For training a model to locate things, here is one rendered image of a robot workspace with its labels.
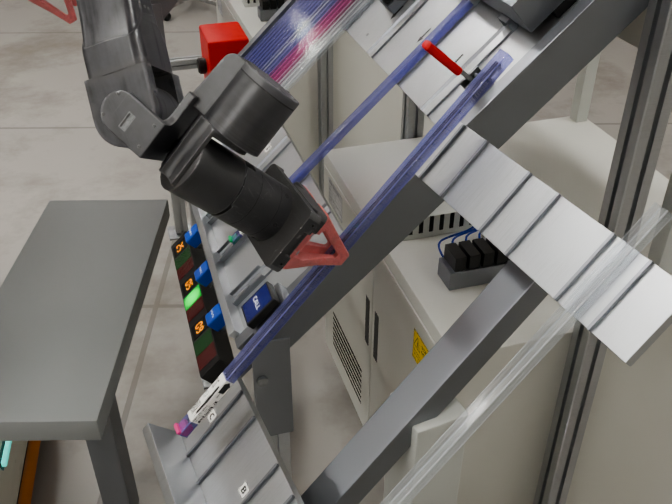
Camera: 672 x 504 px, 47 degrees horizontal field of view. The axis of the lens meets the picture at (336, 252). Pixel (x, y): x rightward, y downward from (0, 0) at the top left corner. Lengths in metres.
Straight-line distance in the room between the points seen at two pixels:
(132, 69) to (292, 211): 0.18
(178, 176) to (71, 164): 2.49
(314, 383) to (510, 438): 0.76
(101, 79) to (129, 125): 0.05
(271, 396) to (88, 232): 0.63
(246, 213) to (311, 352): 1.43
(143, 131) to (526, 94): 0.49
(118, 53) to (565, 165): 1.20
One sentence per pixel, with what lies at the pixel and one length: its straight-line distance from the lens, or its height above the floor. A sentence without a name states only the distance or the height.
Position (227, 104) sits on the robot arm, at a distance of 0.64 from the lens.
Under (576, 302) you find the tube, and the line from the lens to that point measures 0.62.
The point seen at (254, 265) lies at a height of 0.75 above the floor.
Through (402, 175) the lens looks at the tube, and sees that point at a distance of 0.74.
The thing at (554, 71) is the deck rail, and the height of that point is 1.05.
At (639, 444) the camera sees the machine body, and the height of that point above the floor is 0.29.
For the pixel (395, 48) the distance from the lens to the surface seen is 1.18.
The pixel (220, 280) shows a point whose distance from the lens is 1.11.
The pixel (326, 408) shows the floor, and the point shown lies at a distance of 1.93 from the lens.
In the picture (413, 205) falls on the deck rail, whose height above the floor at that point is 0.90.
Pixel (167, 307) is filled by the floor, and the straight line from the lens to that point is 2.28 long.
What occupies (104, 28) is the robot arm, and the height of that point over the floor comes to 1.18.
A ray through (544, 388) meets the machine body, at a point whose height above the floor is 0.51.
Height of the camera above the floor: 1.39
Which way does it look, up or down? 35 degrees down
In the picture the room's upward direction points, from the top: straight up
